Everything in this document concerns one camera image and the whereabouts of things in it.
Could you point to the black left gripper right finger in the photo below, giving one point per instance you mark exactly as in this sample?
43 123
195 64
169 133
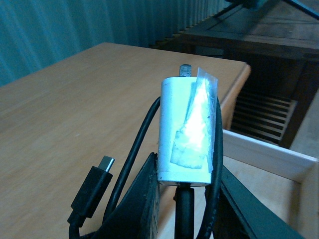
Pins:
235 213

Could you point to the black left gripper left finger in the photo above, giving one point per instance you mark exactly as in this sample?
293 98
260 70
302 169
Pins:
137 215

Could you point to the nightstand drawer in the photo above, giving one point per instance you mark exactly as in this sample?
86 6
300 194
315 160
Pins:
285 181

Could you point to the white charger adapter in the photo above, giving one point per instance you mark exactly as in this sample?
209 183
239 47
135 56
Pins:
187 123

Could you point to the light wooden nightstand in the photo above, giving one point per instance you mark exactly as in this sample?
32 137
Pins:
57 123

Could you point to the dark wooden side table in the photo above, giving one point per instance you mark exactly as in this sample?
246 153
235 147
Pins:
281 44

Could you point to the white pleated curtain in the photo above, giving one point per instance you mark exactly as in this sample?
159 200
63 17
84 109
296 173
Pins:
35 34

